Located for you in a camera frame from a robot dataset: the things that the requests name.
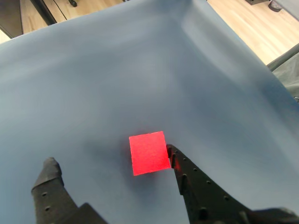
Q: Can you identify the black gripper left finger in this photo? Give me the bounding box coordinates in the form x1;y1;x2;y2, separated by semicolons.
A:
31;157;108;224

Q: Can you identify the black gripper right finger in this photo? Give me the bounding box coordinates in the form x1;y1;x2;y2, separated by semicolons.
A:
166;144;299;224

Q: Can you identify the red cube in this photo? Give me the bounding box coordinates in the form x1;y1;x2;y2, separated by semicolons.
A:
128;131;171;176

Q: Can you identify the blue-grey table mat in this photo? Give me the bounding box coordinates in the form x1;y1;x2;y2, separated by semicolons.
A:
0;0;299;224

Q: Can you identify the grey metal tube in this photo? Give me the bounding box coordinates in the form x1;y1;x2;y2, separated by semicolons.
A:
266;43;299;72

